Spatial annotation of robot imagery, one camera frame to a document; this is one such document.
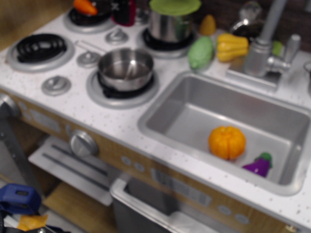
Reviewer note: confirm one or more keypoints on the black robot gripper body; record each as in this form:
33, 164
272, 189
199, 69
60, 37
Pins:
115, 4

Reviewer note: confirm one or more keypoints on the yellow toy squash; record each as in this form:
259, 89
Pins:
230, 47

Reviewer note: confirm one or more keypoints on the grey stove knob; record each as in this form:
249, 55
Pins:
142, 17
116, 37
56, 86
88, 59

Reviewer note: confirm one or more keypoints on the dark red toy sweet potato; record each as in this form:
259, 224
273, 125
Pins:
132, 13

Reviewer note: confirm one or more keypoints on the orange toy pumpkin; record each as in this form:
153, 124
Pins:
227, 142

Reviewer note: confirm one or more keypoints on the green toy bitter melon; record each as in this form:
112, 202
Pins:
200, 53

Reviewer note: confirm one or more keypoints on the black back left burner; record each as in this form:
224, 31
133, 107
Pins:
80, 19

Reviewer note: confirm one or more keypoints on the grey dishwasher door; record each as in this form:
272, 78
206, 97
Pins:
135, 216

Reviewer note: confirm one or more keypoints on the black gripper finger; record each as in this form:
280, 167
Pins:
119, 15

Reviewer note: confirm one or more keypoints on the white oven shelf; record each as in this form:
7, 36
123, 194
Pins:
86, 174

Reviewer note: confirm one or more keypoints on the black back right burner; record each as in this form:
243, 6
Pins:
159, 45

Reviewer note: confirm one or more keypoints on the steel ladle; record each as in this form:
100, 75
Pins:
250, 12

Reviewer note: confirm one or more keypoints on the yellow toy corn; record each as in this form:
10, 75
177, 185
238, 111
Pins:
208, 25

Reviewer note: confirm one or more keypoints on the grey toy sink basin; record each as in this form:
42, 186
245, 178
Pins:
251, 136

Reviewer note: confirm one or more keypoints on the black front left burner coil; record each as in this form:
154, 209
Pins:
40, 47

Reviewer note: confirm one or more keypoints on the tall steel pot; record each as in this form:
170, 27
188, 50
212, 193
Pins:
169, 28

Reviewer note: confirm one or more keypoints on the green pot lid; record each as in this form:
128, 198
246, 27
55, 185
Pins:
174, 7

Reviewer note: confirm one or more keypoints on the yellow cloth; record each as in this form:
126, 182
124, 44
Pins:
31, 222

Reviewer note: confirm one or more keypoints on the grey stove knob front left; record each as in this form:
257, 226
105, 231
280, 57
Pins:
56, 86

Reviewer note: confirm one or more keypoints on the grey stove knob top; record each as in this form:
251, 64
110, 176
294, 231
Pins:
142, 17

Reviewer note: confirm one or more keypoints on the blue clamp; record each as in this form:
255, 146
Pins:
19, 199

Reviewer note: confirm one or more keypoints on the grey stove knob centre back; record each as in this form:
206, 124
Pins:
116, 37

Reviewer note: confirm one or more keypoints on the silver oven dial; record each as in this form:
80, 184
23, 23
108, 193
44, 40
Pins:
8, 108
82, 144

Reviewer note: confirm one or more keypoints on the black front right burner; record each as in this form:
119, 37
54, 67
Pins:
110, 92

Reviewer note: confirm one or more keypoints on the silver oven dial left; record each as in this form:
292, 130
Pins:
8, 108

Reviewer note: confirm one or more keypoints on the steel bowl behind faucet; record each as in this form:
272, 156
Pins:
247, 28

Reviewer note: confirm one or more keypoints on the purple toy eggplant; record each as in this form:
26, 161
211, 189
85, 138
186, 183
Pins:
261, 165

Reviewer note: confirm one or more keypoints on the grey oven door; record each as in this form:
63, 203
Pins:
14, 164

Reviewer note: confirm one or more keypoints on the orange toy carrot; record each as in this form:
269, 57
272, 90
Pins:
85, 7

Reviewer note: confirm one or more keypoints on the silver toy faucet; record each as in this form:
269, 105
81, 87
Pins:
260, 68

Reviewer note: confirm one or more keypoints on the grey stove knob middle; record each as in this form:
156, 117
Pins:
88, 59

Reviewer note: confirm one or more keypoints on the silver oven dial right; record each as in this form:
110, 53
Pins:
82, 144

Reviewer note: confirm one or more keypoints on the small steel saucepan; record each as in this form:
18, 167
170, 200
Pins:
123, 69

